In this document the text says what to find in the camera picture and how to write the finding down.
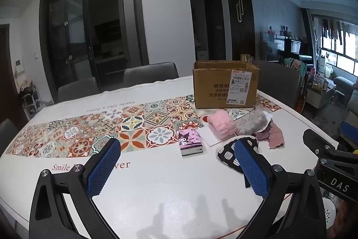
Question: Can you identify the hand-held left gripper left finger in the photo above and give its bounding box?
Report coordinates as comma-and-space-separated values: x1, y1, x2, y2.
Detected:
29, 138, 121, 239

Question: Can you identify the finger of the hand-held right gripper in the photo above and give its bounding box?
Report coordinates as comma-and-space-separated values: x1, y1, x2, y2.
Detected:
303, 129, 358, 165
341, 121, 358, 144

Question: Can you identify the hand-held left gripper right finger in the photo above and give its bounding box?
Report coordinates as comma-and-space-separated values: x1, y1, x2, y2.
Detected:
234, 140, 328, 239

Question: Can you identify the black white dotted pouch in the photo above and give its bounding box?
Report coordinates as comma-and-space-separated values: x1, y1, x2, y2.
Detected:
216, 135, 259, 172

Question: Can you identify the beige floral zipper pouch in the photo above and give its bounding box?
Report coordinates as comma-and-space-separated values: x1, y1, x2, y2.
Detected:
233, 110, 271, 136

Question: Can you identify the white cloth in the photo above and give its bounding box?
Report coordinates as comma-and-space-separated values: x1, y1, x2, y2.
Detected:
199, 125, 224, 148

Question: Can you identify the pink fluffy towel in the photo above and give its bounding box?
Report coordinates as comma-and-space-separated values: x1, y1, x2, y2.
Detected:
207, 111, 238, 141

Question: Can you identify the purple cartoon tissue pack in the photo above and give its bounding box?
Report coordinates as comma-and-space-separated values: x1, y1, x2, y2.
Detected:
177, 129, 204, 157

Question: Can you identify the brown cardboard box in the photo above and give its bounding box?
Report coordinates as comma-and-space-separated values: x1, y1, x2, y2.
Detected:
192, 60, 260, 109

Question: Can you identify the grey sofa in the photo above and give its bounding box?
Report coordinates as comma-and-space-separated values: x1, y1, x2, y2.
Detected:
334, 77, 358, 144

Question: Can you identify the dusty pink cloth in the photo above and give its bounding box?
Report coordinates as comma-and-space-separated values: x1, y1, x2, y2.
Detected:
256, 120, 285, 150

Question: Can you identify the coffee table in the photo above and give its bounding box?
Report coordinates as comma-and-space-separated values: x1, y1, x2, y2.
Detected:
306, 82, 336, 116

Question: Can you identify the grey dining chair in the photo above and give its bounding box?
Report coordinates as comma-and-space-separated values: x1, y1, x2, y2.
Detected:
57, 77, 101, 103
253, 60, 304, 111
0, 118, 20, 155
123, 62, 179, 87

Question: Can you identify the teal pink clothes pile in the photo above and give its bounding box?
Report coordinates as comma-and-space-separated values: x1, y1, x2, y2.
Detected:
284, 58, 307, 78

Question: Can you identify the large window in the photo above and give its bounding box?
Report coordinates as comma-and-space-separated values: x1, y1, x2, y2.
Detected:
310, 13, 358, 77

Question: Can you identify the dark shelf unit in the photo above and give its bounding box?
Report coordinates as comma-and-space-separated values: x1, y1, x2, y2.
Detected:
260, 32, 314, 63

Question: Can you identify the dark framed glass sliding door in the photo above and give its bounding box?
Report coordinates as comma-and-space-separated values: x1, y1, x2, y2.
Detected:
39, 0, 149, 92

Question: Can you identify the dark wooden panel door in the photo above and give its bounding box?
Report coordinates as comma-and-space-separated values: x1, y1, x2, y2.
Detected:
225, 0, 256, 62

